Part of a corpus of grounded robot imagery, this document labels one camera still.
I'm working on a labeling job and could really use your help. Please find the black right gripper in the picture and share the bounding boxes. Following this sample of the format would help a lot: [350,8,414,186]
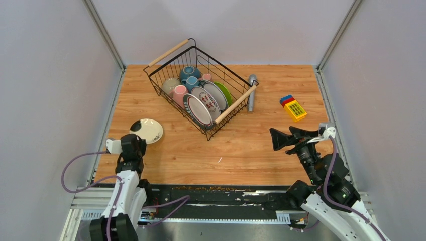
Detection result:
[268,126,318,184]

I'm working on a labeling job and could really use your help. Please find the cream plate black splotch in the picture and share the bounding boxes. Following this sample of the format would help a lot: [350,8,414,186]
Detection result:
[129,118,164,144]

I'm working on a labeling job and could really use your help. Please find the lime green plate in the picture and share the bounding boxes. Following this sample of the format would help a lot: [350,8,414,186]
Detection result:
[214,82,233,107]

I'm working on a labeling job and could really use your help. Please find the white plate green lettered rim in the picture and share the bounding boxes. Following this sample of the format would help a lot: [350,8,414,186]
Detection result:
[199,80,229,112]

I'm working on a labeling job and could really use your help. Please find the white plate red characters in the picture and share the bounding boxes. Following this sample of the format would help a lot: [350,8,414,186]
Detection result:
[191,86,221,121]

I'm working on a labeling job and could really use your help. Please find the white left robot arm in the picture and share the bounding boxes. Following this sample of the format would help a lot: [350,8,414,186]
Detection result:
[89,133,154,240]

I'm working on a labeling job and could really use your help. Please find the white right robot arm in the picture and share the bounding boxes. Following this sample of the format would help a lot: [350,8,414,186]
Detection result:
[269,123,388,240]

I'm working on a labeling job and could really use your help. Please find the colourful toy brick block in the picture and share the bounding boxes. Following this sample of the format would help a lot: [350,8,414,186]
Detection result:
[279,95,307,122]

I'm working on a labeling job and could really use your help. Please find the beige ceramic bowl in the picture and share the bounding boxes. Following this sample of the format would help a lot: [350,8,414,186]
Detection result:
[161,78,181,97]

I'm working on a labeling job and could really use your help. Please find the pink cup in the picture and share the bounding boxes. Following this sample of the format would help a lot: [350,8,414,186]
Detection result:
[173,85,188,107]

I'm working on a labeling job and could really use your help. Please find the white plate dark striped rim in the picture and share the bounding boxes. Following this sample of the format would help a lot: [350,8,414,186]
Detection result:
[183,93,214,130]

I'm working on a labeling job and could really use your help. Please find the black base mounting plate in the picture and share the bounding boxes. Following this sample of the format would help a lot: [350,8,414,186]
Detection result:
[141,184,308,223]

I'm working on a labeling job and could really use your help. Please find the light blue mug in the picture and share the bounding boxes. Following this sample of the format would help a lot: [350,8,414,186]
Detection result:
[181,76,199,93]

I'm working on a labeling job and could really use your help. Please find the dark blue ceramic bowl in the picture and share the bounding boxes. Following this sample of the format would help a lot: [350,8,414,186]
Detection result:
[179,65,201,80]

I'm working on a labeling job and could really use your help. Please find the small mauve cup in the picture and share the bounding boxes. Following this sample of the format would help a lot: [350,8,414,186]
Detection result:
[201,73,211,81]

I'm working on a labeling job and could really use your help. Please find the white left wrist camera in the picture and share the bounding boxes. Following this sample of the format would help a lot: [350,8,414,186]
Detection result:
[105,139,122,154]

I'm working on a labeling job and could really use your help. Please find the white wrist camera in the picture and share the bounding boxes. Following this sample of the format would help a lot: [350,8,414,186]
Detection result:
[308,123,337,143]
[105,139,122,154]

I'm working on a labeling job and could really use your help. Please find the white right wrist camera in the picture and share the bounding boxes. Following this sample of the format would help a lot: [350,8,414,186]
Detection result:
[308,123,337,143]

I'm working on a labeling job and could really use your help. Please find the grey cylindrical handle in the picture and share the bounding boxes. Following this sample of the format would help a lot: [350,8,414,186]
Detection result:
[247,74,258,113]

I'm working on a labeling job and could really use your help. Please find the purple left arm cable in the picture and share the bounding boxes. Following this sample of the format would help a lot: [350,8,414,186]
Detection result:
[61,151,190,241]

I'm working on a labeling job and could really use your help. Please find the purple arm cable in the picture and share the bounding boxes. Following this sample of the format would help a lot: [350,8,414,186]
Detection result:
[289,136,387,241]
[61,151,190,241]

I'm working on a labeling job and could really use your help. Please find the black wire dish rack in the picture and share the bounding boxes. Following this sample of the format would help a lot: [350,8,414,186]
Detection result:
[143,38,259,140]

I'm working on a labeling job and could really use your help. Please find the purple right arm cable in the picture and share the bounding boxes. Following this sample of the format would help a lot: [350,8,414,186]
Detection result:
[289,136,387,241]

